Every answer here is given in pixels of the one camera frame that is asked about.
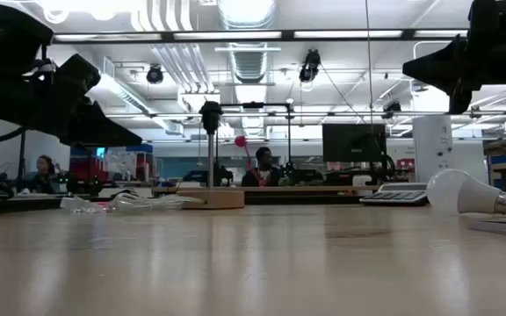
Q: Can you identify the black ceiling camera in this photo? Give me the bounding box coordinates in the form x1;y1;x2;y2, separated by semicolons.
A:
299;48;322;83
146;64;165;84

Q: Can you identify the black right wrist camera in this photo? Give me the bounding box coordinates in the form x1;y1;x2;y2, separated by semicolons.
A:
467;0;506;44

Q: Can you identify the person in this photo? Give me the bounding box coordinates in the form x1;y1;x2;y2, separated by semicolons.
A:
28;154;61;194
241;147;283;188

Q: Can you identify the clear coiled lamp cord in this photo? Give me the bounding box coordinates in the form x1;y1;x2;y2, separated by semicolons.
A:
103;190;206;214

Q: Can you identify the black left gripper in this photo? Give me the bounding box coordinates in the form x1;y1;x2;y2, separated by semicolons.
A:
0;72;143;148

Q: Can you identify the Acadia picture booklet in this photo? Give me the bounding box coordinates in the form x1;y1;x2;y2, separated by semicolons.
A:
467;213;506;237

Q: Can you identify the white cable wrap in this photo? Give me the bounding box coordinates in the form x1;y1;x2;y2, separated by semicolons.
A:
24;59;56;80

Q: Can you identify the black aluminium table frame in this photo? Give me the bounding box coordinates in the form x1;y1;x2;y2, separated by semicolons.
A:
0;192;506;216

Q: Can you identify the white frosted lightbulb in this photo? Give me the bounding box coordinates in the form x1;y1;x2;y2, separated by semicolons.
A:
426;169;506;219

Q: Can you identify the pink ball on stick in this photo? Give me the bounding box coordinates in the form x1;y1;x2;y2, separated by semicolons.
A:
234;134;258;181

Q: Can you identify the thin black hanging cable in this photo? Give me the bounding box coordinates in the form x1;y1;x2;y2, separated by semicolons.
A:
364;0;375;133

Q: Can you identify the black overhead frame bar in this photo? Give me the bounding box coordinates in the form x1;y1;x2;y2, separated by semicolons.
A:
0;28;506;44

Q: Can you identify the white desk calculator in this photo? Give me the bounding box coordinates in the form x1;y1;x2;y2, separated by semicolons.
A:
359;183;430;206

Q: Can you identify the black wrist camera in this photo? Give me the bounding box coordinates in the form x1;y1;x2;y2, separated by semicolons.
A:
467;0;506;44
53;53;102;100

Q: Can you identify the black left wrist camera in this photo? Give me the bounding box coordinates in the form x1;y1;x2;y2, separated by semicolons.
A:
53;53;102;100

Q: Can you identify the light wooden desk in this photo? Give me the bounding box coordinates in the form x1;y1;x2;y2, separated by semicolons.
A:
103;186;384;198

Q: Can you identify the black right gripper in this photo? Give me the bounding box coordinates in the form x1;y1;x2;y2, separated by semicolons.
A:
401;36;506;115

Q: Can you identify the black computer monitor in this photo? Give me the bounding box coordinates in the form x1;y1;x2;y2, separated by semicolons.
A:
322;123;387;163

